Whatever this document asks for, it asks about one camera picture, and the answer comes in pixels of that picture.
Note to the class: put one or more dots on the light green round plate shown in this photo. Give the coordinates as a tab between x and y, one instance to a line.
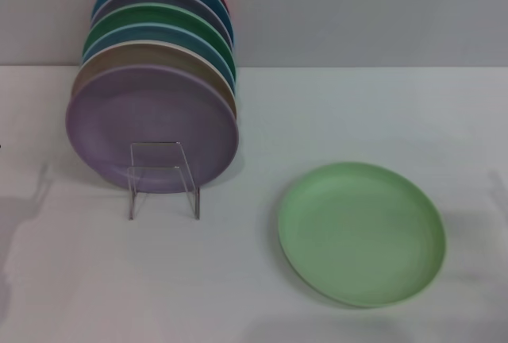
357	236

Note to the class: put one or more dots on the clear acrylic plate rack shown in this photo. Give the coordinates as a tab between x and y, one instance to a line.
189	188

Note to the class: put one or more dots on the beige round plate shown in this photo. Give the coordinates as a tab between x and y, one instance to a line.
158	55

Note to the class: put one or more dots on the lavender round plate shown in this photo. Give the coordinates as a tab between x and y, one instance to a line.
115	120

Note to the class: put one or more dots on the light blue round plate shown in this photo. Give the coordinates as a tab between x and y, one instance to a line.
158	33

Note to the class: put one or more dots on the dark green round plate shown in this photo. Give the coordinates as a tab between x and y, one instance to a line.
158	15

